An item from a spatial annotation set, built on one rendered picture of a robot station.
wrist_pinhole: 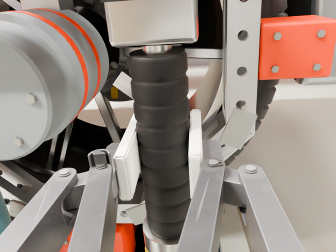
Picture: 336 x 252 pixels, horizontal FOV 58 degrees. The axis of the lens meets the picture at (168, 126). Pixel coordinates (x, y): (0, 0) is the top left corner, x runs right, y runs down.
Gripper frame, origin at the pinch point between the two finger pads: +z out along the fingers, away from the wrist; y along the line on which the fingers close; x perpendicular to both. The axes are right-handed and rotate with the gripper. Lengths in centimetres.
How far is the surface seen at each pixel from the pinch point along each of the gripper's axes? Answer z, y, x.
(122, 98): 51, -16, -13
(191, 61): 387, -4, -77
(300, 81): 41.5, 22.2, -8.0
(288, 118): 200, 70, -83
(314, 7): 41.5, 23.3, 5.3
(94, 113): 225, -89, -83
